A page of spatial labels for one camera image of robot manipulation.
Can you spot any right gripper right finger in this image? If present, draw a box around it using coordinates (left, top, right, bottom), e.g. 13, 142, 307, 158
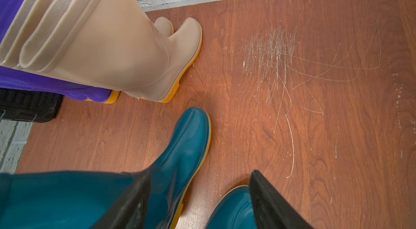
249, 170, 312, 229

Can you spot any black tool case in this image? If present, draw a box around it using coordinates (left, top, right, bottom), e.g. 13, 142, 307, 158
0, 0, 64, 123

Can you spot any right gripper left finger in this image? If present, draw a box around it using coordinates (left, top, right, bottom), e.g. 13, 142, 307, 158
92, 171, 151, 229

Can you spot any purple rain boot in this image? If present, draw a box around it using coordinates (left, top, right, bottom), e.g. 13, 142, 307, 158
1, 0, 120, 104

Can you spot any teal rain boot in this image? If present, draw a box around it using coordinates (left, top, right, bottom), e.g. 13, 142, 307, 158
1, 108, 212, 229
205, 185, 257, 229

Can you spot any beige rain boot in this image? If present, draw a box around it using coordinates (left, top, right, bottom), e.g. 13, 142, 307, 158
1, 0, 173, 72
19, 0, 202, 103

